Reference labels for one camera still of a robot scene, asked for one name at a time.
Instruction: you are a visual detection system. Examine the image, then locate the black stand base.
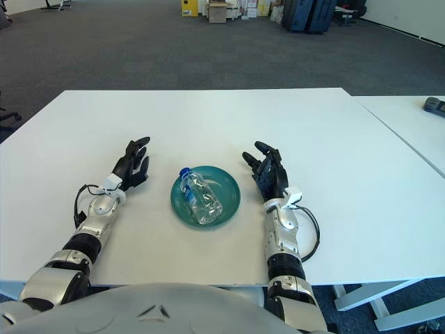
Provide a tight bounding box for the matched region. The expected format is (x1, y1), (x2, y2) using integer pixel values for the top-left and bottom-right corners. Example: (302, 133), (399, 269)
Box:
(40, 0), (73, 11)

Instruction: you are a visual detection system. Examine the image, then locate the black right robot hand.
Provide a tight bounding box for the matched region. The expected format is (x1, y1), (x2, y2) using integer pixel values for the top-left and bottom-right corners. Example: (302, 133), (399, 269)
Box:
(241, 141), (291, 202)

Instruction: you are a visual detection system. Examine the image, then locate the dark blue suitcase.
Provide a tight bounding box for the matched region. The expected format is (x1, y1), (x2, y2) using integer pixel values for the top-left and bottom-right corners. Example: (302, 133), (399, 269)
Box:
(307, 0), (338, 35)

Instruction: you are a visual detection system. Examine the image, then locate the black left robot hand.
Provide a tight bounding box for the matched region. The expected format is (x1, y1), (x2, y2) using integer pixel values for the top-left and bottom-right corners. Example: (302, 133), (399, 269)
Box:
(111, 136), (152, 192)

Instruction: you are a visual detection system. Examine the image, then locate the grey robot torso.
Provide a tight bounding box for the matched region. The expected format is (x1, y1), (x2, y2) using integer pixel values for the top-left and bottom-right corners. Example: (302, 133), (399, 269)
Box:
(0, 282), (289, 334)

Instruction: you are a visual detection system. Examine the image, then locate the dark chair with white seat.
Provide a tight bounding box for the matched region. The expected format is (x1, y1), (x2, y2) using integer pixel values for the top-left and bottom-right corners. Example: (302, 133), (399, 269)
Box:
(334, 3), (366, 27)

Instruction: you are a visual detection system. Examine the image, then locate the stack of white boxes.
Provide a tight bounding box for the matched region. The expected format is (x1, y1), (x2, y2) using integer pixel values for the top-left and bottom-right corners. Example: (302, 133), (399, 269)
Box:
(243, 0), (271, 19)

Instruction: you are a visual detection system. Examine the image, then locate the clear plastic water bottle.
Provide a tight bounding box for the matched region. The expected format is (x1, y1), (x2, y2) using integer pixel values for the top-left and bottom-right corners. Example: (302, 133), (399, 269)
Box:
(178, 166), (224, 225)

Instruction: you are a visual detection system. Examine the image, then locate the dark handheld device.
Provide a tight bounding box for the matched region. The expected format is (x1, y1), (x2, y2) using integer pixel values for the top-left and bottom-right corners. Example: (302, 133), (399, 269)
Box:
(423, 96), (445, 116)

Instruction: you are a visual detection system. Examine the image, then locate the black office chair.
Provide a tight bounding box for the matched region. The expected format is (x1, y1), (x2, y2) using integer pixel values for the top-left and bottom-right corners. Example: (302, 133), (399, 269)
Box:
(0, 90), (22, 132)

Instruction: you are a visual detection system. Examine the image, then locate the black suitcase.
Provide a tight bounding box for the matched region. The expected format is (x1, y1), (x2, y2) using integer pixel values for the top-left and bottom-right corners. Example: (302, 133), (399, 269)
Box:
(282, 0), (312, 34)

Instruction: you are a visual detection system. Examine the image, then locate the teal round plate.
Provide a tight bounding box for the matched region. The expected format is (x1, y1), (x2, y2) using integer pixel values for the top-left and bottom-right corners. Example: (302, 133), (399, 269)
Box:
(170, 165), (241, 230)

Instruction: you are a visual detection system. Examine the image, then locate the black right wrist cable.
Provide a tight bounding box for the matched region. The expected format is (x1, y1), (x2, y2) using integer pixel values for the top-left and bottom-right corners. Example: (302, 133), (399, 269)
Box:
(297, 205), (321, 262)

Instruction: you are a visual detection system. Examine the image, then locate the white right wrist connector housing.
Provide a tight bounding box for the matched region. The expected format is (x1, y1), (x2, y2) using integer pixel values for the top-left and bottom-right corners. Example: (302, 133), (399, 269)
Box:
(283, 186), (302, 209)

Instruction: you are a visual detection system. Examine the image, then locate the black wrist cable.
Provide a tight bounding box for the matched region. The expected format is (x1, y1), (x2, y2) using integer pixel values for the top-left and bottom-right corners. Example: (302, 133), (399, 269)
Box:
(297, 205), (321, 262)
(72, 183), (105, 229)

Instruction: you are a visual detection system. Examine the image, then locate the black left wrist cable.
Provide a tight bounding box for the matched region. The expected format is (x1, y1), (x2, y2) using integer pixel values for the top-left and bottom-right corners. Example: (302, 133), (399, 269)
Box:
(72, 183), (105, 229)

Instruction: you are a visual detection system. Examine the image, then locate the white wrist connector housing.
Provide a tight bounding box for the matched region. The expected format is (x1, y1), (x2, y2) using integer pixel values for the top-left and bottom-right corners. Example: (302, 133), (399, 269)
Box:
(283, 186), (302, 209)
(97, 175), (123, 194)

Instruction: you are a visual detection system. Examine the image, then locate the white left wrist connector housing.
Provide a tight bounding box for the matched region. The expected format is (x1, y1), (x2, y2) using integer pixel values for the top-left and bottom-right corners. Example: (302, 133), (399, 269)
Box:
(97, 175), (123, 194)

